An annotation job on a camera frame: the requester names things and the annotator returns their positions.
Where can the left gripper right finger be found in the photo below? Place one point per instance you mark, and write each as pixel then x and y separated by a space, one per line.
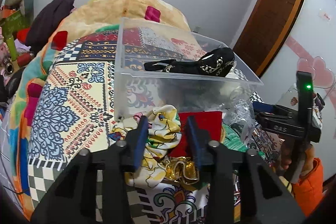
pixel 263 196

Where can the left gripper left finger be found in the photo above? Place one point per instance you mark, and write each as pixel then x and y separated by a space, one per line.
pixel 72 197

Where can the green knitted cloth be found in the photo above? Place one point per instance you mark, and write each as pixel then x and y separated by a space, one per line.
pixel 231 140

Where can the clear plastic bag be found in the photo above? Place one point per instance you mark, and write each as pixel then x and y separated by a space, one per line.
pixel 240 114

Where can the red cloth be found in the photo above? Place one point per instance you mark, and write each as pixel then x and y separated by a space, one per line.
pixel 210 125

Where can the yellow patterned scarf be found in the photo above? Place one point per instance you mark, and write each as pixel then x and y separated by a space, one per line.
pixel 164 133

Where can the black hat with chain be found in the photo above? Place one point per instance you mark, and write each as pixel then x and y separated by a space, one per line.
pixel 216 63

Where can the clear plastic storage box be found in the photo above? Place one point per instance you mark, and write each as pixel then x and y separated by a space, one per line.
pixel 137 90

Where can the gold drawstring pouch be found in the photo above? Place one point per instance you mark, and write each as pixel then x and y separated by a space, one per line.
pixel 180 169

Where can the orange sleeve forearm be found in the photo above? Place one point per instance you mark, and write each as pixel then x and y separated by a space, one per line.
pixel 308 191

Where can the white sliding door with hearts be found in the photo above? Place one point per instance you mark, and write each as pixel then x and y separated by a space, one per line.
pixel 310 47

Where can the colourful patterned bedspread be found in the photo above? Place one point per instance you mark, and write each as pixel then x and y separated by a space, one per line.
pixel 168 202

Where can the wooden wardrobe with door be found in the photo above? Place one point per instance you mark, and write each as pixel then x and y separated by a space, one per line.
pixel 264 34

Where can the red cylinder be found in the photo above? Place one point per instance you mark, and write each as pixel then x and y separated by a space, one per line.
pixel 24 59

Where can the green bottle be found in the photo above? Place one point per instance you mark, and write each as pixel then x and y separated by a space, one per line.
pixel 12 48

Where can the dark purple jacket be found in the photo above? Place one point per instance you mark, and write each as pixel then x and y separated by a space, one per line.
pixel 46 23

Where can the yellow patchwork fleece blanket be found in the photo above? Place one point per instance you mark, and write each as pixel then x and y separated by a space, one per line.
pixel 78 37

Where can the green storage box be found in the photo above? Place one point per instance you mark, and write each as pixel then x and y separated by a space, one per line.
pixel 14 23

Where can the wall socket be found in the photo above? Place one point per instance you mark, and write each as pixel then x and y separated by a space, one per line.
pixel 196 29

